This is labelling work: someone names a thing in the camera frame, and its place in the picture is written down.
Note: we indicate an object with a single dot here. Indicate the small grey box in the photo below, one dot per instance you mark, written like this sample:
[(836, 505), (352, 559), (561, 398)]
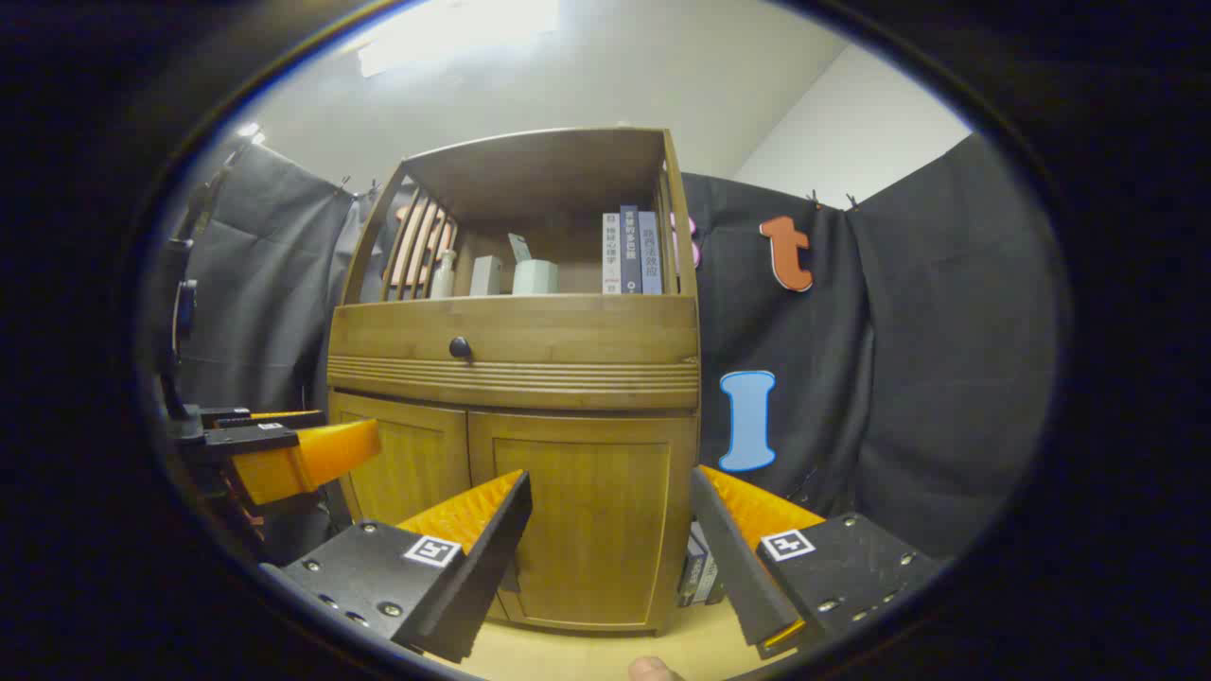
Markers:
[(485, 276)]

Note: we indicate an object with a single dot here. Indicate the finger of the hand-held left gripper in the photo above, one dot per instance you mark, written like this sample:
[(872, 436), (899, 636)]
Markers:
[(246, 441), (232, 417)]

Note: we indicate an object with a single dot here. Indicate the pale green cup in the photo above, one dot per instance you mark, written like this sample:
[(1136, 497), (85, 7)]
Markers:
[(535, 276)]

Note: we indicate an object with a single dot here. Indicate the black round drawer knob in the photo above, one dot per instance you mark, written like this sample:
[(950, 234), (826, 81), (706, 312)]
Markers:
[(461, 347)]

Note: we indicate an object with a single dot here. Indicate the grey cover book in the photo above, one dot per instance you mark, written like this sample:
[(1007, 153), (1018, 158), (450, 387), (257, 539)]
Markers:
[(689, 575)]

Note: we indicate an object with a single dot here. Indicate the white book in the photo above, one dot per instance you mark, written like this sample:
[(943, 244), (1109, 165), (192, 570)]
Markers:
[(612, 253)]

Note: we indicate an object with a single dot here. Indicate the wooden double-door shoe cabinet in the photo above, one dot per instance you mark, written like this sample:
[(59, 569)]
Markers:
[(539, 175)]

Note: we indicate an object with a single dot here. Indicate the pale card in cup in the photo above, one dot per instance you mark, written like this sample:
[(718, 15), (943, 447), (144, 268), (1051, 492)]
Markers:
[(518, 248)]

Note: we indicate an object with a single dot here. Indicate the black spine book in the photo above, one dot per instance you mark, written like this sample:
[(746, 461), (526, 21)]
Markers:
[(710, 567)]

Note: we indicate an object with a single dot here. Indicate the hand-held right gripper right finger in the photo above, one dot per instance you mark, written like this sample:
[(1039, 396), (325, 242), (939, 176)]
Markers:
[(733, 567)]

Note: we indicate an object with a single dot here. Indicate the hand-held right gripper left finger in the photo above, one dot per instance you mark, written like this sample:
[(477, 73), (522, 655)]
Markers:
[(482, 577)]

